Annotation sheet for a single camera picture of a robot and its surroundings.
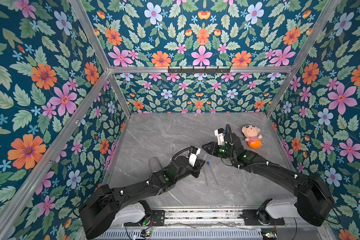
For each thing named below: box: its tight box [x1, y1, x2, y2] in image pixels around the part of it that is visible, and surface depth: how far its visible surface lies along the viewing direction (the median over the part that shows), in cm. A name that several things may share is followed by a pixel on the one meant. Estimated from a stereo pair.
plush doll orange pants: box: [247, 139, 263, 149], surface depth 98 cm
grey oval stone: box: [148, 156, 162, 173], surface depth 92 cm
